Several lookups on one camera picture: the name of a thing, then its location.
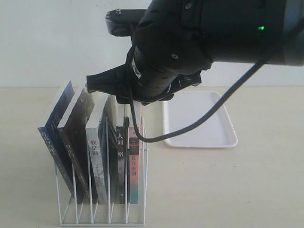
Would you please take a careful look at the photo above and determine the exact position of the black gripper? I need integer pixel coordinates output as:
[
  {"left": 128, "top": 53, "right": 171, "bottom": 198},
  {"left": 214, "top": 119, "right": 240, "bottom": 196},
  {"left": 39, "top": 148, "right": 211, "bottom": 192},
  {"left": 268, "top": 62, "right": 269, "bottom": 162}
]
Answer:
[{"left": 86, "top": 46, "right": 201, "bottom": 105}]

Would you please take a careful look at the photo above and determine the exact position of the blue moon cover book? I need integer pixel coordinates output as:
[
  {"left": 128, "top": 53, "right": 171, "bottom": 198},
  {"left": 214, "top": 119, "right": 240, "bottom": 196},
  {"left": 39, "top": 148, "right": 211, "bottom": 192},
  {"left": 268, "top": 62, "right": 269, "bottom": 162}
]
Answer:
[{"left": 38, "top": 80, "right": 75, "bottom": 194}]

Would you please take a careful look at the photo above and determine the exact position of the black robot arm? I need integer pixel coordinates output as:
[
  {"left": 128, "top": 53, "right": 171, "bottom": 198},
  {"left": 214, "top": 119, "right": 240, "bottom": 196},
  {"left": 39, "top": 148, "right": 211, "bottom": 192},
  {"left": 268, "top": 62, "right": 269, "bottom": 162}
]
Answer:
[{"left": 86, "top": 0, "right": 304, "bottom": 105}]

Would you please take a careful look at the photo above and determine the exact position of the black spine thin book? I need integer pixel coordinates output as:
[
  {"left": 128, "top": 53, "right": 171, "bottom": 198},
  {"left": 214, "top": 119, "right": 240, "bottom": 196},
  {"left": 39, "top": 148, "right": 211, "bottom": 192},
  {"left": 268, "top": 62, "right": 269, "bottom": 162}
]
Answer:
[{"left": 115, "top": 104, "right": 128, "bottom": 204}]

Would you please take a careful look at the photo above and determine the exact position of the grey white spine book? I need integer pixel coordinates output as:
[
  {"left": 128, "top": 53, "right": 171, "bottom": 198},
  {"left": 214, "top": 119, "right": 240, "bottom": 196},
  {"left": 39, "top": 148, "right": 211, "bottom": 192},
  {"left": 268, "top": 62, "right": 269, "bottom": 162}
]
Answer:
[{"left": 85, "top": 93, "right": 117, "bottom": 205}]

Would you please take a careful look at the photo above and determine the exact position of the pink teal lake book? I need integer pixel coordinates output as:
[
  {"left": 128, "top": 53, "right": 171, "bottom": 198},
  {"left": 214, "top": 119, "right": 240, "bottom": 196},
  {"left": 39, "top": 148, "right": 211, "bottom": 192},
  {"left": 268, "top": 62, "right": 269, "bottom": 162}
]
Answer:
[{"left": 128, "top": 115, "right": 142, "bottom": 204}]

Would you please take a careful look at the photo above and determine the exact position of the dark brown cover book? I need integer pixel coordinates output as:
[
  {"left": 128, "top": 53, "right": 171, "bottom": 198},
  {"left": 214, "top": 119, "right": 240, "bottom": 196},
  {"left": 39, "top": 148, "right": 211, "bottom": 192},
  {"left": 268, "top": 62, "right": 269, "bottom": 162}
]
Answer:
[{"left": 57, "top": 84, "right": 95, "bottom": 197}]

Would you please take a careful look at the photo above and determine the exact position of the white plastic tray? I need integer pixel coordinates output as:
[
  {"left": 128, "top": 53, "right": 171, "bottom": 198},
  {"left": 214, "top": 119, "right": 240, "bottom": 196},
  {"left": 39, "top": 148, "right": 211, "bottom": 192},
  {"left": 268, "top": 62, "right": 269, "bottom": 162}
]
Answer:
[{"left": 162, "top": 90, "right": 238, "bottom": 149}]

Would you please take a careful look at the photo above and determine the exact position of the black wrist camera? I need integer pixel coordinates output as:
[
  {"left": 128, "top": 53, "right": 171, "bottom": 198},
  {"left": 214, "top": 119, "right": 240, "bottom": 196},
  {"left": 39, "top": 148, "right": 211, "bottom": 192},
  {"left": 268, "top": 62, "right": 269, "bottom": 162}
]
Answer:
[{"left": 105, "top": 9, "right": 146, "bottom": 37}]

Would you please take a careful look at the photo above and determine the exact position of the white wire book rack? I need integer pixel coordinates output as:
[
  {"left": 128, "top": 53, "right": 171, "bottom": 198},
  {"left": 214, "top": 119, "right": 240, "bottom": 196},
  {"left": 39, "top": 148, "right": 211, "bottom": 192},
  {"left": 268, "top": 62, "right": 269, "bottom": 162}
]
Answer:
[{"left": 54, "top": 115, "right": 150, "bottom": 226}]

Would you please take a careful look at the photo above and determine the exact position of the black cable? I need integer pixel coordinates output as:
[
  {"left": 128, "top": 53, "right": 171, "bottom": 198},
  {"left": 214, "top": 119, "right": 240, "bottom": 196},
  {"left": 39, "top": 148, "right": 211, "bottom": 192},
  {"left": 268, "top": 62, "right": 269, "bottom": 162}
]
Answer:
[{"left": 125, "top": 23, "right": 304, "bottom": 143}]

